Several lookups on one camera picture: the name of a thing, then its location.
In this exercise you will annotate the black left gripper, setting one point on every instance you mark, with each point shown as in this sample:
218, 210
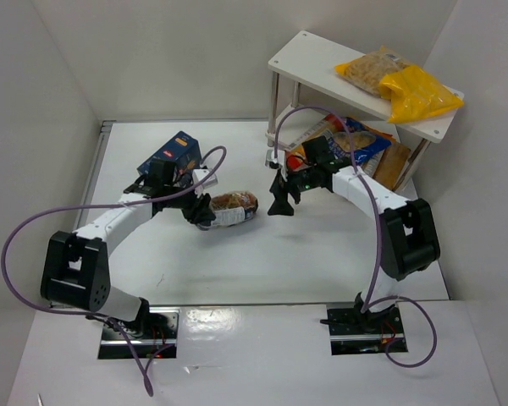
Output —
194, 207

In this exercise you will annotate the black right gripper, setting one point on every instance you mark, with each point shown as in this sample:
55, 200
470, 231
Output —
289, 186

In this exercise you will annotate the tricolour fusilli pasta bag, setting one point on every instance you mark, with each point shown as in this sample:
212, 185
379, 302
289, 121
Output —
233, 208

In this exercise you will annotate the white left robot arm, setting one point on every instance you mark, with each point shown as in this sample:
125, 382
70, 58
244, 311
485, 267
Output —
76, 269

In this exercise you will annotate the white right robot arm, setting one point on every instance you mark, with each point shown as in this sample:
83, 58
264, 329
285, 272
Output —
406, 239

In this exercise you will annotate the orange red pasta bag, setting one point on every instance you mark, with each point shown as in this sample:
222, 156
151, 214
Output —
329, 128

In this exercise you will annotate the blue pasta box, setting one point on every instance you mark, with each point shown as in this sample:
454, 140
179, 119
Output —
182, 149

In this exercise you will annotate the blue macaroni pasta bag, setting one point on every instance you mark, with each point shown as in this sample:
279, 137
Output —
367, 141

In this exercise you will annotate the white two-tier shelf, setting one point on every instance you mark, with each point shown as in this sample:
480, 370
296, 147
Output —
309, 60

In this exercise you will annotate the clear macaroni pasta bag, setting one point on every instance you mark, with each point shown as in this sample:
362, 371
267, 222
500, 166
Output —
367, 71

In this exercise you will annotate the yellow pasta bag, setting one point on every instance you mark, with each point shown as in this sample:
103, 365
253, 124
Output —
415, 95

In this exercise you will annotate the red spaghetti pack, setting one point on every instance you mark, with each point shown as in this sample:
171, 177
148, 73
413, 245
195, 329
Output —
370, 166

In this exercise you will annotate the brown spaghetti pack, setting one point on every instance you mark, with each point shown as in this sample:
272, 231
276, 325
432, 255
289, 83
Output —
391, 164

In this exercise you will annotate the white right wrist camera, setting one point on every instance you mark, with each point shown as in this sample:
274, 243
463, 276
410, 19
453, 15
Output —
275, 159

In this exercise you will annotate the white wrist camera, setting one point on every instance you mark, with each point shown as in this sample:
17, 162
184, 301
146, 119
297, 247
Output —
202, 179
275, 159

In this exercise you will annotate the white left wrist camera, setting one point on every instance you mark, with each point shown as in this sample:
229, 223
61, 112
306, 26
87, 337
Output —
202, 179

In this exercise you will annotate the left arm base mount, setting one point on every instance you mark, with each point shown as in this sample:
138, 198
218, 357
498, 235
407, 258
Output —
159, 341

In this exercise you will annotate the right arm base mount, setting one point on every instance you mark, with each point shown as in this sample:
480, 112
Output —
352, 333

